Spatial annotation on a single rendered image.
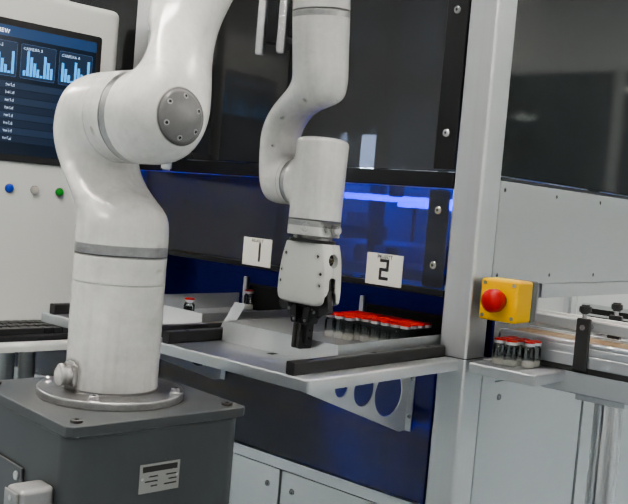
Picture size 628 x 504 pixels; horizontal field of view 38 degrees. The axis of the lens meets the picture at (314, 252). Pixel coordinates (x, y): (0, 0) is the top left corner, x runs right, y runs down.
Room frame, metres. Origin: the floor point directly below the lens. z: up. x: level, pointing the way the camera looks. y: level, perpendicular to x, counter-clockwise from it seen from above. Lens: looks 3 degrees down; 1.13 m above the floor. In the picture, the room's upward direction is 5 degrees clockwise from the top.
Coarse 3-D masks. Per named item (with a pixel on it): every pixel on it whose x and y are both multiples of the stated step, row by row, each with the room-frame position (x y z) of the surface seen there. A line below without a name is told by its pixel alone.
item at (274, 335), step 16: (240, 320) 1.60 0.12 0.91; (256, 320) 1.63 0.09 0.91; (272, 320) 1.66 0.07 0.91; (288, 320) 1.70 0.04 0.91; (320, 320) 1.77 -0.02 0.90; (224, 336) 1.57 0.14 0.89; (240, 336) 1.54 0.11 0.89; (256, 336) 1.52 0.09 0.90; (272, 336) 1.50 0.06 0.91; (288, 336) 1.47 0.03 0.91; (320, 336) 1.71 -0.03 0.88; (432, 336) 1.61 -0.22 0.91; (288, 352) 1.47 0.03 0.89; (304, 352) 1.45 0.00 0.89; (320, 352) 1.43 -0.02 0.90; (336, 352) 1.41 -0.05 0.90; (352, 352) 1.43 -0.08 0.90
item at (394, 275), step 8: (368, 256) 1.73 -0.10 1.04; (376, 256) 1.72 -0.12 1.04; (384, 256) 1.70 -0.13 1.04; (392, 256) 1.69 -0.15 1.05; (400, 256) 1.68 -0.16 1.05; (368, 264) 1.73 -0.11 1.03; (376, 264) 1.71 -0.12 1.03; (384, 264) 1.70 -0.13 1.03; (392, 264) 1.69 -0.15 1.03; (400, 264) 1.68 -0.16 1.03; (368, 272) 1.73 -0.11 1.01; (376, 272) 1.71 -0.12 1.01; (384, 272) 1.70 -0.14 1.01; (392, 272) 1.69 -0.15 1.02; (400, 272) 1.68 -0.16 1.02; (368, 280) 1.72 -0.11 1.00; (376, 280) 1.71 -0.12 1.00; (384, 280) 1.70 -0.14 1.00; (392, 280) 1.69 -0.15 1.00; (400, 280) 1.68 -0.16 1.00
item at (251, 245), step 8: (248, 240) 1.94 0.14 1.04; (256, 240) 1.93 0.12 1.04; (264, 240) 1.91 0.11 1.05; (272, 240) 1.90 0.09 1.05; (248, 248) 1.94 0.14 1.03; (256, 248) 1.93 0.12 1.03; (264, 248) 1.91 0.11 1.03; (248, 256) 1.94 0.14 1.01; (256, 256) 1.93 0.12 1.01; (264, 256) 1.91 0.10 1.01; (248, 264) 1.94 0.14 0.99; (256, 264) 1.92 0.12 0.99; (264, 264) 1.91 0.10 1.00
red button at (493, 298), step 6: (486, 294) 1.52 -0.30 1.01; (492, 294) 1.51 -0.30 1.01; (498, 294) 1.51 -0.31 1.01; (486, 300) 1.51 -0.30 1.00; (492, 300) 1.51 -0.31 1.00; (498, 300) 1.50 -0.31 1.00; (504, 300) 1.51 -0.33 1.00; (486, 306) 1.51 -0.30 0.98; (492, 306) 1.51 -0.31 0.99; (498, 306) 1.50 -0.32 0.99; (492, 312) 1.51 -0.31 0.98
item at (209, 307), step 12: (168, 300) 1.91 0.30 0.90; (180, 300) 1.94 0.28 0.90; (204, 300) 1.99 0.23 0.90; (216, 300) 2.02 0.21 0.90; (228, 300) 2.05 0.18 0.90; (168, 312) 1.71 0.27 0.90; (180, 312) 1.69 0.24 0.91; (192, 312) 1.66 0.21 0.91; (204, 312) 1.92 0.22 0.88; (216, 312) 1.93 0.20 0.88; (228, 312) 1.69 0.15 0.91; (252, 312) 1.74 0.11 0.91; (264, 312) 1.77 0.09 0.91; (276, 312) 1.79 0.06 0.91; (288, 312) 1.82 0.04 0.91
